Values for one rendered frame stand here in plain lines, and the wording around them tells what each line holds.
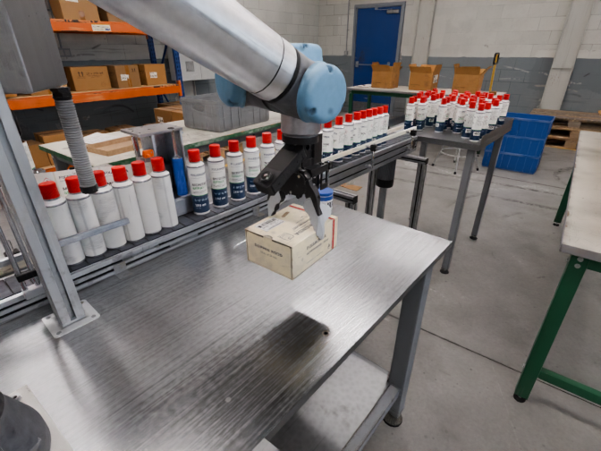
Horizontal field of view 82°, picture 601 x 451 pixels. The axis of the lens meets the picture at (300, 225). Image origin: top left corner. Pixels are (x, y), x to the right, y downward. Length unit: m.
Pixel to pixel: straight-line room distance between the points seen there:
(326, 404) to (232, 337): 0.71
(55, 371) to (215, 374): 0.29
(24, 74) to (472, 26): 7.54
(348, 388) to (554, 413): 0.90
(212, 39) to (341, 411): 1.22
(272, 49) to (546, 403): 1.81
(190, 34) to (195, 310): 0.59
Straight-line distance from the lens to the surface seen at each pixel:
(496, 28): 7.80
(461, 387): 1.86
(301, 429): 1.34
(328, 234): 0.74
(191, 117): 2.86
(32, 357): 0.87
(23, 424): 0.55
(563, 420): 1.95
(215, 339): 0.75
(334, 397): 1.41
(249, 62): 0.42
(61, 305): 0.87
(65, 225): 0.97
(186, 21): 0.39
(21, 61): 0.74
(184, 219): 1.13
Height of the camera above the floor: 1.35
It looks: 27 degrees down
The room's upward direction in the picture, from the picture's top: straight up
